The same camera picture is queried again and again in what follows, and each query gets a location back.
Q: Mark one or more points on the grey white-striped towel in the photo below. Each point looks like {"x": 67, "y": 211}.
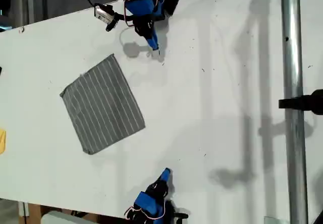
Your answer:
{"x": 101, "y": 103}

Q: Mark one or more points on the wooden table leg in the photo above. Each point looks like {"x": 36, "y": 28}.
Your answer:
{"x": 35, "y": 214}

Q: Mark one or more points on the yellow object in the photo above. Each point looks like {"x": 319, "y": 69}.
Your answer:
{"x": 2, "y": 140}

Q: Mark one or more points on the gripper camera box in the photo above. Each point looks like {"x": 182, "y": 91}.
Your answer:
{"x": 103, "y": 13}

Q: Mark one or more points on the steel post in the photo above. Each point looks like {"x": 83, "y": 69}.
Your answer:
{"x": 292, "y": 57}

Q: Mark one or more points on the black post clamp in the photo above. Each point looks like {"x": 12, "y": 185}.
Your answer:
{"x": 302, "y": 103}

